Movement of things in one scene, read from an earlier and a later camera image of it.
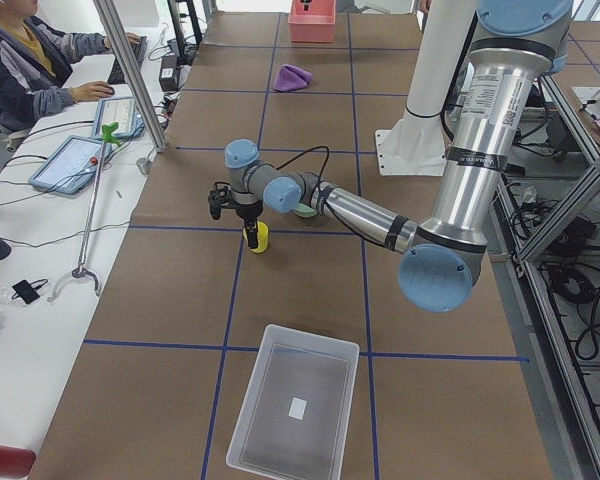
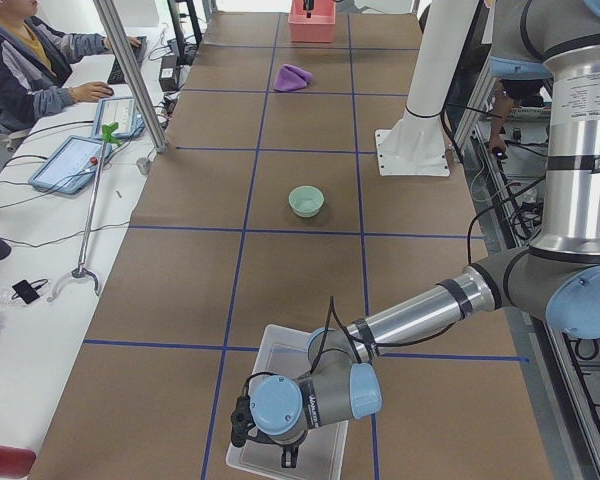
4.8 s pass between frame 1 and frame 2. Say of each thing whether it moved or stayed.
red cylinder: stayed
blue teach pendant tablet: stayed
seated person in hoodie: stayed
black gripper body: moved
